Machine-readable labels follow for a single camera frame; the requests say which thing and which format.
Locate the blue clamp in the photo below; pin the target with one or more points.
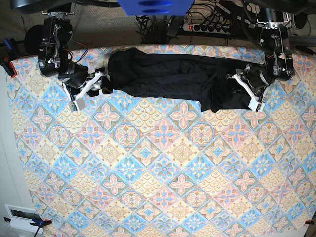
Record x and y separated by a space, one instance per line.
10 44
37 222

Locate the white power strip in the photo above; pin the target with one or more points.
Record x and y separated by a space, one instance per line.
205 28

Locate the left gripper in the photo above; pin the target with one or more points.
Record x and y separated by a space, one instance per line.
254 79

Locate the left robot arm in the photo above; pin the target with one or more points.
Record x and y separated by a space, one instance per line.
266 23

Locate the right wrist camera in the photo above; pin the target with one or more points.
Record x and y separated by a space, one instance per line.
77 105

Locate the patterned tablecloth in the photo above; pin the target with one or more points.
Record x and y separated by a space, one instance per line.
130 167

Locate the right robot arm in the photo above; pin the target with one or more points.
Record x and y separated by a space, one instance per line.
54 57

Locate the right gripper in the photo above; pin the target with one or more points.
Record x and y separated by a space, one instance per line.
80 82

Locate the black round stool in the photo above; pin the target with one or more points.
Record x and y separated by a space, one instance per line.
33 39

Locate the black orange clamp left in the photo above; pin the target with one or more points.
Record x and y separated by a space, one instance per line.
8 67

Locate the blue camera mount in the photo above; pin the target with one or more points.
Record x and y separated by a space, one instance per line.
155 7

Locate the white floor box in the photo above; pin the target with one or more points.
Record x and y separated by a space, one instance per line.
21 217

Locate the blue clamp top left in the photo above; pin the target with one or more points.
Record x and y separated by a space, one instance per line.
10 44

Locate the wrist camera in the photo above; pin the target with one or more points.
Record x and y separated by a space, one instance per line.
256 106
77 105

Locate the orange clamp bottom right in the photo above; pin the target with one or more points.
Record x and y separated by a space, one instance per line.
310 222

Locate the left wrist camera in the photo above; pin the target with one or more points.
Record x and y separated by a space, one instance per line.
256 106

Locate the blue clamp bottom left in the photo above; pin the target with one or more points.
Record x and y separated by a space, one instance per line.
37 222

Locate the black t-shirt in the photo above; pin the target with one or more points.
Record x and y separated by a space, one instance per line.
179 76

